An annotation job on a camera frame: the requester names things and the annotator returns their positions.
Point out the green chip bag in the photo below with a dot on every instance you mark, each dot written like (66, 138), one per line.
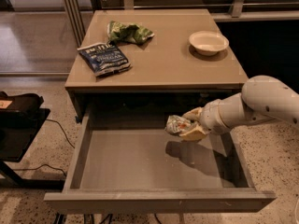
(129, 33)

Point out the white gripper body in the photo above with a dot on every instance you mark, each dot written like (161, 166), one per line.
(209, 118)

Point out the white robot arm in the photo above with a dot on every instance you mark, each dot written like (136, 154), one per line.
(262, 99)

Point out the open grey top drawer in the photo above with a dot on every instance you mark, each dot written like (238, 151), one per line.
(125, 162)

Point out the blue vinegar chip bag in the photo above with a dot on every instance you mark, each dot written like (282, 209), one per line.
(104, 59)

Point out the white bowl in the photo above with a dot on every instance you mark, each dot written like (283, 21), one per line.
(208, 43)

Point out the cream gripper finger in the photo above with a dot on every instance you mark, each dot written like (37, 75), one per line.
(193, 114)
(195, 132)

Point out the crushed 7up can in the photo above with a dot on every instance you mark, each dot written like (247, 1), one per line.
(178, 125)

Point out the black side stand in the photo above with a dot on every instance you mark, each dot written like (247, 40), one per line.
(21, 117)

